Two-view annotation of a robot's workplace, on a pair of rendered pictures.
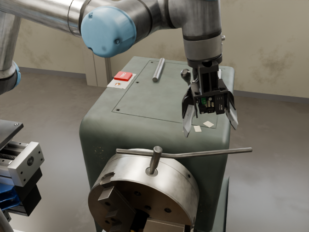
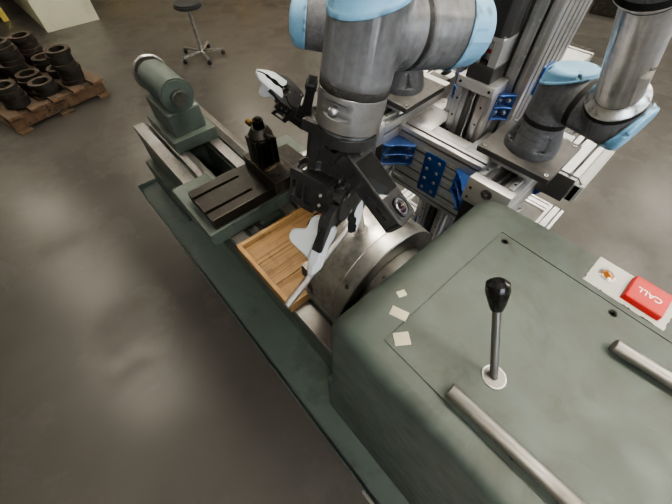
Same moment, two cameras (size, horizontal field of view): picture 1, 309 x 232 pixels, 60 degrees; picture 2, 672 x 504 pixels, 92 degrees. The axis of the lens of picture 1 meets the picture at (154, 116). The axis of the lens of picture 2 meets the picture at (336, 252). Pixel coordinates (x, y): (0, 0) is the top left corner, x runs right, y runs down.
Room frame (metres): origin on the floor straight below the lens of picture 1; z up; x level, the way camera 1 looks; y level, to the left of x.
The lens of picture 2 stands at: (0.69, -0.39, 1.76)
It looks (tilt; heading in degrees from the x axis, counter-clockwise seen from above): 54 degrees down; 123
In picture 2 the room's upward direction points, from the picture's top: straight up
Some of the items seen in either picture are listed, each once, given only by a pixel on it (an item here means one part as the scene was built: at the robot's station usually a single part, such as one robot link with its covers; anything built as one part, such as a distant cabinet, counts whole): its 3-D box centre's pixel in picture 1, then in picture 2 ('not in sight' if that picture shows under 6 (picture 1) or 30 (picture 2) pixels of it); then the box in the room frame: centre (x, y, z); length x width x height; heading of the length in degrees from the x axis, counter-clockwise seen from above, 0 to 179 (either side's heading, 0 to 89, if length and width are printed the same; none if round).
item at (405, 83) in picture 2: not in sight; (404, 71); (0.25, 0.74, 1.21); 0.15 x 0.15 x 0.10
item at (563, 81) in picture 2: not in sight; (563, 92); (0.74, 0.62, 1.33); 0.13 x 0.12 x 0.14; 154
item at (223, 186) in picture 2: not in sight; (254, 182); (-0.06, 0.21, 0.95); 0.43 x 0.18 x 0.04; 74
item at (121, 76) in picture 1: (123, 77); (645, 298); (1.00, 0.13, 1.26); 0.06 x 0.06 x 0.02; 74
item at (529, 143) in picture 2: not in sight; (538, 130); (0.73, 0.63, 1.21); 0.15 x 0.15 x 0.10
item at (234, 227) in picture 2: not in sight; (254, 184); (-0.10, 0.24, 0.90); 0.53 x 0.30 x 0.06; 74
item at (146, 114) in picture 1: (167, 130); (509, 385); (0.90, -0.05, 1.06); 0.59 x 0.48 x 0.39; 164
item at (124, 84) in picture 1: (122, 85); (618, 298); (0.98, 0.13, 1.23); 0.13 x 0.08 x 0.06; 164
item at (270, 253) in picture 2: not in sight; (306, 247); (0.25, 0.11, 0.89); 0.36 x 0.30 x 0.04; 74
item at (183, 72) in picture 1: (185, 76); (497, 293); (0.76, -0.10, 1.38); 0.04 x 0.03 x 0.05; 164
